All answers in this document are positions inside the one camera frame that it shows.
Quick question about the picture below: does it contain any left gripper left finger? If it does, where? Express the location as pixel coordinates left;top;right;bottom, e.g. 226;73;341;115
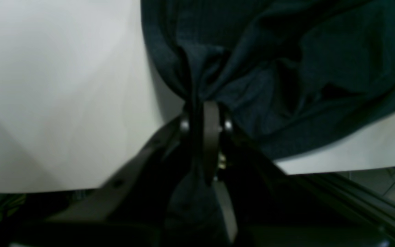
10;102;220;247

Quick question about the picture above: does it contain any black long-sleeve t-shirt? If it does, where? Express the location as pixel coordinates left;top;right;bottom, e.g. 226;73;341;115
141;0;395;247

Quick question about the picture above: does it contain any black aluminium frame rail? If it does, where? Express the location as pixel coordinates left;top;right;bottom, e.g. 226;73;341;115
290;174;395;243

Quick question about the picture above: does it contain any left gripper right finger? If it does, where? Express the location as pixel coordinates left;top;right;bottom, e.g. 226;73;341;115
218;114;390;247

